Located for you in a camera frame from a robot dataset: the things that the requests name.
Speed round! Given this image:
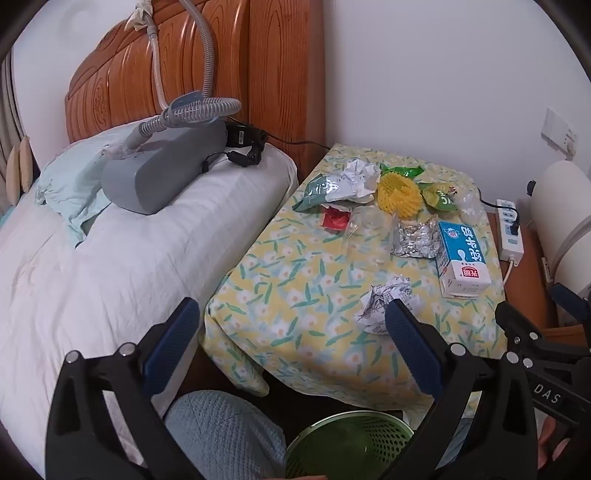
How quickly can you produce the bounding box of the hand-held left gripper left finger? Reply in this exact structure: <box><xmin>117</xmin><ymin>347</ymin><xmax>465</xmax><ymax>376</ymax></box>
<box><xmin>45</xmin><ymin>296</ymin><xmax>204</xmax><ymax>480</ymax></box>

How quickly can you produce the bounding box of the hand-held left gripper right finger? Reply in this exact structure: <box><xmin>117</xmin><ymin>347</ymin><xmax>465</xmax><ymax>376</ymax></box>
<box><xmin>385</xmin><ymin>299</ymin><xmax>541</xmax><ymax>480</ymax></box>

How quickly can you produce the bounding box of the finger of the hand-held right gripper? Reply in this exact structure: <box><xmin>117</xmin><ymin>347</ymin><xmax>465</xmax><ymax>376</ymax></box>
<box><xmin>495</xmin><ymin>301</ymin><xmax>591</xmax><ymax>365</ymax></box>
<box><xmin>551</xmin><ymin>282</ymin><xmax>591</xmax><ymax>326</ymax></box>

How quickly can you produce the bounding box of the small paper ball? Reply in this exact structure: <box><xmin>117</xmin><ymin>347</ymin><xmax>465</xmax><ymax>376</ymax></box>
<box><xmin>355</xmin><ymin>274</ymin><xmax>421</xmax><ymax>335</ymax></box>

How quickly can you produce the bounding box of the green mesh trash bin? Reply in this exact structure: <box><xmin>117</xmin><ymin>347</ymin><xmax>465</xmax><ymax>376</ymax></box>
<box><xmin>284</xmin><ymin>410</ymin><xmax>416</xmax><ymax>480</ymax></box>

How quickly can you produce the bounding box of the yellow green snack packet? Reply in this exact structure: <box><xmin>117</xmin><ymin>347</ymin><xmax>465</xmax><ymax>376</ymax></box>
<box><xmin>418</xmin><ymin>181</ymin><xmax>460</xmax><ymax>213</ymax></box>

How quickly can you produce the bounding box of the green plastic wrapper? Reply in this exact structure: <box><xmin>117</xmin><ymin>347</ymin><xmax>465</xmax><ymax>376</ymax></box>
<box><xmin>379</xmin><ymin>162</ymin><xmax>426</xmax><ymax>182</ymax></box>

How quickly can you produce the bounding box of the person's right hand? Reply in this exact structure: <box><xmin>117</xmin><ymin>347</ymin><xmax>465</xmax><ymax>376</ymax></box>
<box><xmin>536</xmin><ymin>413</ymin><xmax>575</xmax><ymax>469</ymax></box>

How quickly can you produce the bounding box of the wooden nightstand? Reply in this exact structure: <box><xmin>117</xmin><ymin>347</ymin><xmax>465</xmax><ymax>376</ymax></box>
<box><xmin>482</xmin><ymin>208</ymin><xmax>591</xmax><ymax>352</ymax></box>

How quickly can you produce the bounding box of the white cylindrical appliance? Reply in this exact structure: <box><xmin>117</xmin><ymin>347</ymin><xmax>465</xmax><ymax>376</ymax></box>
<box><xmin>529</xmin><ymin>159</ymin><xmax>591</xmax><ymax>324</ymax></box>

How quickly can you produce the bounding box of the blue white milk carton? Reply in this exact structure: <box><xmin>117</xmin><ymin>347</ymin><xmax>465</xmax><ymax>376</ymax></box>
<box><xmin>435</xmin><ymin>220</ymin><xmax>490</xmax><ymax>300</ymax></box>

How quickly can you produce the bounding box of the white power strip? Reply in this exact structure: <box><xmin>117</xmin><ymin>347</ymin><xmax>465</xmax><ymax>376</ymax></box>
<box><xmin>495</xmin><ymin>198</ymin><xmax>526</xmax><ymax>266</ymax></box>

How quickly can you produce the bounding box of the white pillow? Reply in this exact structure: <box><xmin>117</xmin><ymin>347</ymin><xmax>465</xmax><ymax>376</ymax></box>
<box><xmin>0</xmin><ymin>182</ymin><xmax>259</xmax><ymax>455</ymax></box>
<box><xmin>74</xmin><ymin>122</ymin><xmax>300</xmax><ymax>259</ymax></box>

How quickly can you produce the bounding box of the person's right leg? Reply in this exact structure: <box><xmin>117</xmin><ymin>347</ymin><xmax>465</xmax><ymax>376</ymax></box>
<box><xmin>441</xmin><ymin>413</ymin><xmax>474</xmax><ymax>472</ymax></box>

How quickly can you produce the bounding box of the person's leg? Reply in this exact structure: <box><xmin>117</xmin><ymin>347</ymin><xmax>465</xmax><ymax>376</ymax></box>
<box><xmin>164</xmin><ymin>390</ymin><xmax>287</xmax><ymax>480</ymax></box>
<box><xmin>441</xmin><ymin>413</ymin><xmax>474</xmax><ymax>472</ymax></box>

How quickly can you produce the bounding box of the black power plug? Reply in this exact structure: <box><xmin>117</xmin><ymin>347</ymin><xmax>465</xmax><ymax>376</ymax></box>
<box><xmin>480</xmin><ymin>194</ymin><xmax>522</xmax><ymax>232</ymax></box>

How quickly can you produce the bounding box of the person's left leg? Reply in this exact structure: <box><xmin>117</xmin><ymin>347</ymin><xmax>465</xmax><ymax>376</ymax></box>
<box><xmin>164</xmin><ymin>390</ymin><xmax>287</xmax><ymax>480</ymax></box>

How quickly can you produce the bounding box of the silver foil wrapper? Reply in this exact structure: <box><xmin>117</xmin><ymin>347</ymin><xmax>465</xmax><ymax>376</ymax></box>
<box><xmin>391</xmin><ymin>215</ymin><xmax>441</xmax><ymax>259</ymax></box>

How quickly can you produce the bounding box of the yellow floral tablecloth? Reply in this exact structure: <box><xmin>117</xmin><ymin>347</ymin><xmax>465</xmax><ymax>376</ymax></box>
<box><xmin>203</xmin><ymin>143</ymin><xmax>509</xmax><ymax>411</ymax></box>

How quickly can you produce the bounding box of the clear plastic cup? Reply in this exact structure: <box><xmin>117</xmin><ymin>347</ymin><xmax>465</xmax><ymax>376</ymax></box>
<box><xmin>341</xmin><ymin>205</ymin><xmax>398</xmax><ymax>268</ymax></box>

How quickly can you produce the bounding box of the clear plastic bag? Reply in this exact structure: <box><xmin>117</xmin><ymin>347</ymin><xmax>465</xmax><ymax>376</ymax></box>
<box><xmin>455</xmin><ymin>187</ymin><xmax>485</xmax><ymax>227</ymax></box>

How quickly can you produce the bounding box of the red wrapper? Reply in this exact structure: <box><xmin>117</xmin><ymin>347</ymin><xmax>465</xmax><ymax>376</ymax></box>
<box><xmin>322</xmin><ymin>208</ymin><xmax>352</xmax><ymax>232</ymax></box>

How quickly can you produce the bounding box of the yellow foam fruit net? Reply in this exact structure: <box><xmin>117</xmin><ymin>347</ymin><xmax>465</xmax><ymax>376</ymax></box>
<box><xmin>378</xmin><ymin>170</ymin><xmax>423</xmax><ymax>215</ymax></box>

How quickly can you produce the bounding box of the grey breathing machine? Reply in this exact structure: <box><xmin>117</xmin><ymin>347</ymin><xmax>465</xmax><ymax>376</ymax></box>
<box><xmin>100</xmin><ymin>121</ymin><xmax>228</xmax><ymax>215</ymax></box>

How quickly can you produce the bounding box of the large crumpled white paper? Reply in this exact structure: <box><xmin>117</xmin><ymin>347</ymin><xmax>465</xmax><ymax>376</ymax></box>
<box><xmin>342</xmin><ymin>158</ymin><xmax>382</xmax><ymax>204</ymax></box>

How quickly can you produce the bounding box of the light green cloth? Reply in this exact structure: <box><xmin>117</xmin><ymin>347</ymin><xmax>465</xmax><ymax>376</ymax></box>
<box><xmin>34</xmin><ymin>141</ymin><xmax>121</xmax><ymax>245</ymax></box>

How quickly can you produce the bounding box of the green white snack bag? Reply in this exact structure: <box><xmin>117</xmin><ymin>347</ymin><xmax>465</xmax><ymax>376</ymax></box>
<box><xmin>293</xmin><ymin>173</ymin><xmax>356</xmax><ymax>213</ymax></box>

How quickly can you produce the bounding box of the black power adapter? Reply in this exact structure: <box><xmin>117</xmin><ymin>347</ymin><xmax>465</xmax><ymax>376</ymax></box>
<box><xmin>225</xmin><ymin>121</ymin><xmax>269</xmax><ymax>151</ymax></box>

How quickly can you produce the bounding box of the beige padded object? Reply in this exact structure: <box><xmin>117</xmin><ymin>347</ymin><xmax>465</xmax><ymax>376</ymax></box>
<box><xmin>7</xmin><ymin>136</ymin><xmax>35</xmax><ymax>195</ymax></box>

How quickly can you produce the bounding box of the beige curtain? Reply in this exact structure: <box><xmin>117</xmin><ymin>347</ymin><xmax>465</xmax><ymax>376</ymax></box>
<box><xmin>0</xmin><ymin>55</ymin><xmax>24</xmax><ymax>208</ymax></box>

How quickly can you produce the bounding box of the wooden headboard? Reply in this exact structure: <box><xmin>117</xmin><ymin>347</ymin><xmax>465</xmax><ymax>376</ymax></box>
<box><xmin>65</xmin><ymin>0</ymin><xmax>326</xmax><ymax>181</ymax></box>

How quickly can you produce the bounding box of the white cloth strip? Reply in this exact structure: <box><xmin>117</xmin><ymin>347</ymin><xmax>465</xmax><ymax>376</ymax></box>
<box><xmin>128</xmin><ymin>0</ymin><xmax>155</xmax><ymax>31</ymax></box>

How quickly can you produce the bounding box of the white wall socket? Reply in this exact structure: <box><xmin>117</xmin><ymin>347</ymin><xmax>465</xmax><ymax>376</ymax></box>
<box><xmin>541</xmin><ymin>107</ymin><xmax>578</xmax><ymax>160</ymax></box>

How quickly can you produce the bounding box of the black cable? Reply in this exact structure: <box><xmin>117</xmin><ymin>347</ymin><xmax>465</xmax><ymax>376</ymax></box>
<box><xmin>201</xmin><ymin>131</ymin><xmax>331</xmax><ymax>174</ymax></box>

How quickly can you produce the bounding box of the grey corrugated hose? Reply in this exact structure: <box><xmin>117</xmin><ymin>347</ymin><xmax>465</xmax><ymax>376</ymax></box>
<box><xmin>124</xmin><ymin>0</ymin><xmax>243</xmax><ymax>153</ymax></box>

